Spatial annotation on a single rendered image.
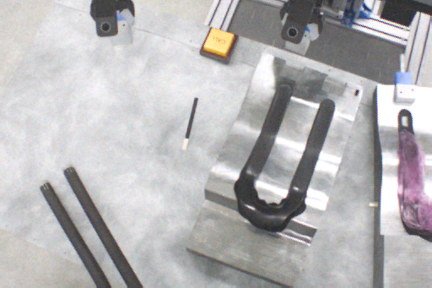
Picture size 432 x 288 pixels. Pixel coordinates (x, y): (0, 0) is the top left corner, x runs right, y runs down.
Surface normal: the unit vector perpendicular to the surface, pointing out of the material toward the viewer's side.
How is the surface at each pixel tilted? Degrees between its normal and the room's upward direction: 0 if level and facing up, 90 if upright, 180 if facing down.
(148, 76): 0
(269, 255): 0
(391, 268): 0
